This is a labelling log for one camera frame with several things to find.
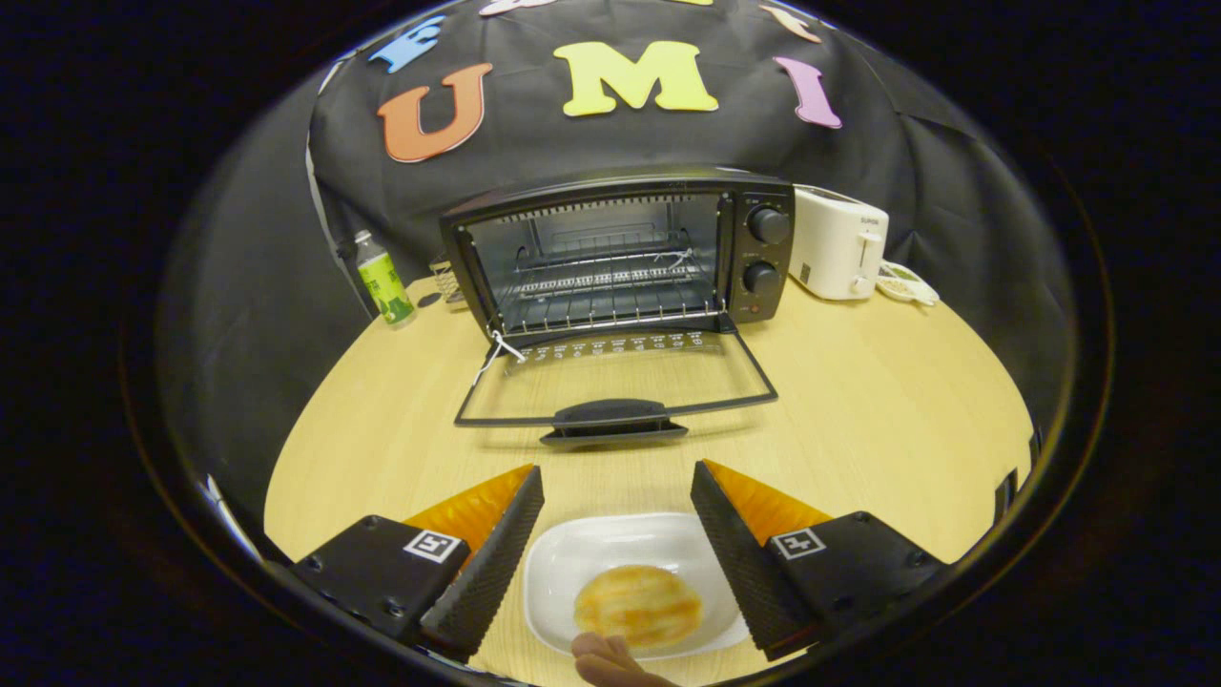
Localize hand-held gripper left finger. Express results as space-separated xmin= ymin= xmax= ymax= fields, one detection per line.
xmin=291 ymin=465 xmax=546 ymax=664

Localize black toaster oven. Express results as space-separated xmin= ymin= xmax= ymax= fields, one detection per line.
xmin=439 ymin=167 xmax=796 ymax=449

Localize white divided snack dish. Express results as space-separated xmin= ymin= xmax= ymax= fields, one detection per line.
xmin=876 ymin=260 xmax=941 ymax=307

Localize white pop-up toaster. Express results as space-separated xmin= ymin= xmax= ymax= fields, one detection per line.
xmin=788 ymin=185 xmax=890 ymax=302

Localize green label plastic bottle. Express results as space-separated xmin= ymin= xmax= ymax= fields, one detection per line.
xmin=354 ymin=229 xmax=418 ymax=330

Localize small clear wire holder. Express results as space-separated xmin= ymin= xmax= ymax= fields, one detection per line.
xmin=429 ymin=256 xmax=468 ymax=306

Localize round golden bread bun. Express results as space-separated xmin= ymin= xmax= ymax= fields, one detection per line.
xmin=573 ymin=565 xmax=704 ymax=651

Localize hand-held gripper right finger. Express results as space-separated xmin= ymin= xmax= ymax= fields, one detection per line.
xmin=691 ymin=459 xmax=950 ymax=662

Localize white rectangular plate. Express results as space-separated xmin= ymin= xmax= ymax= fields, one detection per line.
xmin=523 ymin=512 xmax=752 ymax=661

